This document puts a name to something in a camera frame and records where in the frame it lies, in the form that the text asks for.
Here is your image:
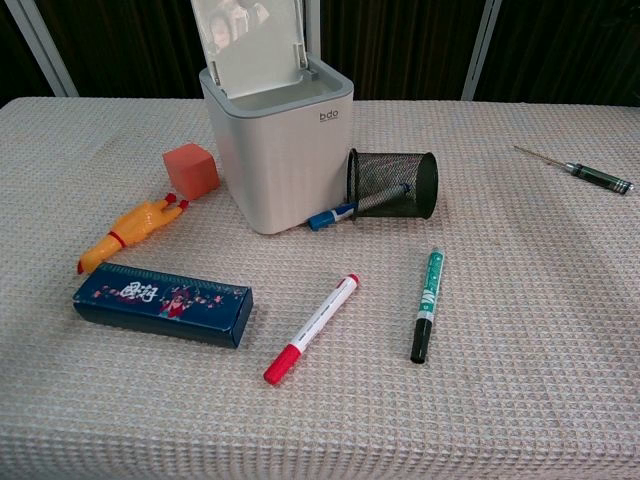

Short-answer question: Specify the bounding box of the white trash bin lid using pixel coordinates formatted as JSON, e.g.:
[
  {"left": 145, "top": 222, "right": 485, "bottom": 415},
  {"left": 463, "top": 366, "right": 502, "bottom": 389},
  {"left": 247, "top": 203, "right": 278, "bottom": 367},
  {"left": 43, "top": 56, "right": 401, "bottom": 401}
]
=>
[{"left": 198, "top": 65, "right": 355, "bottom": 236}]

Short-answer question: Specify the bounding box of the reflective silver bin lid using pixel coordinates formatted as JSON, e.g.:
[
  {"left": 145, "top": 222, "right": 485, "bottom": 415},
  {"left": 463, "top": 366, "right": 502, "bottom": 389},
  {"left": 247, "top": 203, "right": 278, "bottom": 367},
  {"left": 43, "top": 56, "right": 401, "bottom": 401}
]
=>
[{"left": 189, "top": 0, "right": 309, "bottom": 100}]

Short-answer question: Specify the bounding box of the blue and white marker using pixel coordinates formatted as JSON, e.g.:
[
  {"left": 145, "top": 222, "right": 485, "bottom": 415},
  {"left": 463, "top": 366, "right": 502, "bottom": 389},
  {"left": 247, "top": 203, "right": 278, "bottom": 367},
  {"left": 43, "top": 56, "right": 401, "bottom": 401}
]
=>
[{"left": 307, "top": 183, "right": 412, "bottom": 232}]

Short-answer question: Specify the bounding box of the beige waffle tablecloth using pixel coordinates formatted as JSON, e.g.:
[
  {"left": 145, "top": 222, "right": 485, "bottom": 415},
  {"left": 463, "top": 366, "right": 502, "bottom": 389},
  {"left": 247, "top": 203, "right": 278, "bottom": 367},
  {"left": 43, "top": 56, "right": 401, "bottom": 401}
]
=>
[{"left": 0, "top": 96, "right": 640, "bottom": 480}]

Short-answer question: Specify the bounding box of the red and white marker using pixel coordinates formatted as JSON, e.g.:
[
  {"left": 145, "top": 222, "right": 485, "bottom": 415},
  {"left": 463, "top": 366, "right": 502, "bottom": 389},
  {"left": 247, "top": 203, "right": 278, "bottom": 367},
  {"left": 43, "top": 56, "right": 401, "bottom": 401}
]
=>
[{"left": 263, "top": 273, "right": 361, "bottom": 386}]

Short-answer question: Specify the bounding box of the black mesh pen holder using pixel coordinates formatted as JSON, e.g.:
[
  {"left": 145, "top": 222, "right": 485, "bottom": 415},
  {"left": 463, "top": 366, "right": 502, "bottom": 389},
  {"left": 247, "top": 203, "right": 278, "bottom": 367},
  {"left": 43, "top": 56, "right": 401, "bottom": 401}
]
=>
[{"left": 347, "top": 147, "right": 440, "bottom": 221}]

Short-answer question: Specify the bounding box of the green and black marker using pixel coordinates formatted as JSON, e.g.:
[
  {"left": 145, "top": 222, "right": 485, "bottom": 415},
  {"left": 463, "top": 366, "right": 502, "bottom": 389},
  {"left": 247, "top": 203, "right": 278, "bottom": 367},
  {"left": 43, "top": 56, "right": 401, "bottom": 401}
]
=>
[{"left": 410, "top": 246, "right": 446, "bottom": 365}]

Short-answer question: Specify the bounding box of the orange foam cube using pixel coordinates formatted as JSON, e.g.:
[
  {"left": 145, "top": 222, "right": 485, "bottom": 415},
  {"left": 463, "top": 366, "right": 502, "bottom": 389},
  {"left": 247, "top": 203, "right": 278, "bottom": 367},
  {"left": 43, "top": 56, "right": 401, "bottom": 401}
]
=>
[{"left": 162, "top": 142, "right": 221, "bottom": 202}]

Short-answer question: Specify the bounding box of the dark blue printed box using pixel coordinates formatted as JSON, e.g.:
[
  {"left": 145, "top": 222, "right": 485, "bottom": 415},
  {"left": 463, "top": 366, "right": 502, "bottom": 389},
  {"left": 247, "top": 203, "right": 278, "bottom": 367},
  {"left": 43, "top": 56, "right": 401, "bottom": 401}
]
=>
[{"left": 72, "top": 262, "right": 254, "bottom": 350}]

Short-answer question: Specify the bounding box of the yellow rubber chicken toy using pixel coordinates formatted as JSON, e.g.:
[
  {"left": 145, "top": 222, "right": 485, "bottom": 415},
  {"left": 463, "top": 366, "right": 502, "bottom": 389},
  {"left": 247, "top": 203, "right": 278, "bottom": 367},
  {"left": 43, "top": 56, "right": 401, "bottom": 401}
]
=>
[{"left": 76, "top": 192, "right": 190, "bottom": 275}]

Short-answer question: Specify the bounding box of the dark slatted curtain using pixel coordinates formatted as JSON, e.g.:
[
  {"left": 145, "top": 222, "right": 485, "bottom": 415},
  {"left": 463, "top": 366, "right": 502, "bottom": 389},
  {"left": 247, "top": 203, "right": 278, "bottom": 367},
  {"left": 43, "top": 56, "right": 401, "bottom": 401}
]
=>
[{"left": 0, "top": 0, "right": 640, "bottom": 107}]

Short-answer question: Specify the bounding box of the white metal frame post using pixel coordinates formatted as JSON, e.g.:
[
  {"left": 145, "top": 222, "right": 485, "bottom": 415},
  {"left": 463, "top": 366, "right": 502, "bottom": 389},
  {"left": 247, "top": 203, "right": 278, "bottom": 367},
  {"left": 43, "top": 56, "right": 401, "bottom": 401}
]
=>
[
  {"left": 3, "top": 0, "right": 80, "bottom": 98},
  {"left": 460, "top": 0, "right": 503, "bottom": 102}
]

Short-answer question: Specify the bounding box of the green handled screwdriver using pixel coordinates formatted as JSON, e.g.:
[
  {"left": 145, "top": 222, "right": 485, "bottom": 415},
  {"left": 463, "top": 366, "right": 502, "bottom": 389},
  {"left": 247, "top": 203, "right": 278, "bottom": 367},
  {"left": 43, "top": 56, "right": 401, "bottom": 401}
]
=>
[{"left": 513, "top": 144, "right": 636, "bottom": 196}]

